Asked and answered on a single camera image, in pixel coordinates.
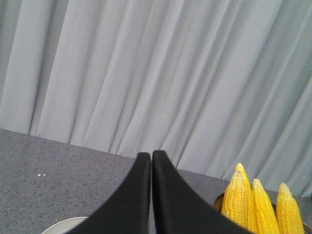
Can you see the yellow corn cob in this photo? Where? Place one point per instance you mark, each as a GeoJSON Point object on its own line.
{"type": "Point", "coordinates": [238, 205]}
{"type": "Point", "coordinates": [292, 224]}
{"type": "Point", "coordinates": [265, 217]}
{"type": "Point", "coordinates": [240, 167]}

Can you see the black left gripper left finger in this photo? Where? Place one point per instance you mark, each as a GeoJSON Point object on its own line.
{"type": "Point", "coordinates": [127, 209]}

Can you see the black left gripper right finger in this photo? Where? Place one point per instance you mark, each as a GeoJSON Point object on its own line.
{"type": "Point", "coordinates": [178, 209]}

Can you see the white round plate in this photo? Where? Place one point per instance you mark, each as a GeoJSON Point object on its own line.
{"type": "Point", "coordinates": [64, 225]}

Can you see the green electric cooking pot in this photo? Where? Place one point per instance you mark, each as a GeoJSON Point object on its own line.
{"type": "Point", "coordinates": [284, 200]}

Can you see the grey pleated curtain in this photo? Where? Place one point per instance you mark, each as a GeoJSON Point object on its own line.
{"type": "Point", "coordinates": [212, 82]}

